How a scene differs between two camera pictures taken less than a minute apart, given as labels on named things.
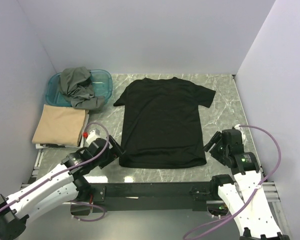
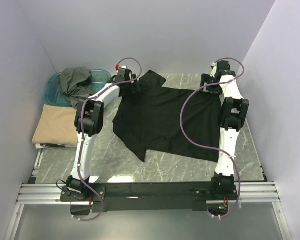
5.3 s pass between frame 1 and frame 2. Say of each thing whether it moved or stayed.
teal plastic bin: stayed
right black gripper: moved
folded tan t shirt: stayed
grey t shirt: stayed
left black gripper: moved
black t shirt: moved
